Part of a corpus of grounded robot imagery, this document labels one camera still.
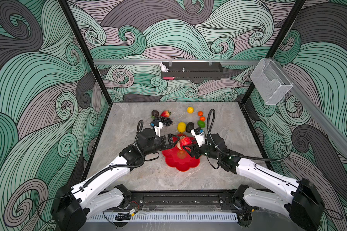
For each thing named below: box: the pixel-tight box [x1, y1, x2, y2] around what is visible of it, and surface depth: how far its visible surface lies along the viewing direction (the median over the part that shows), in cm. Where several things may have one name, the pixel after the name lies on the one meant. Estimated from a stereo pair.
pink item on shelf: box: [162, 76, 175, 80], surface depth 92 cm
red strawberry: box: [160, 110, 172, 118], surface depth 112 cm
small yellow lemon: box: [186, 106, 195, 114], surface depth 115 cm
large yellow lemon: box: [177, 121, 187, 133], surface depth 102 cm
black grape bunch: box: [158, 116, 174, 127], surface depth 106 cm
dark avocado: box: [186, 121, 195, 133], surface depth 103 cm
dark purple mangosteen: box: [151, 109, 160, 117], surface depth 111 cm
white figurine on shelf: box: [160, 61, 169, 73], surface depth 87 cm
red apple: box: [179, 136, 193, 150], surface depth 76 cm
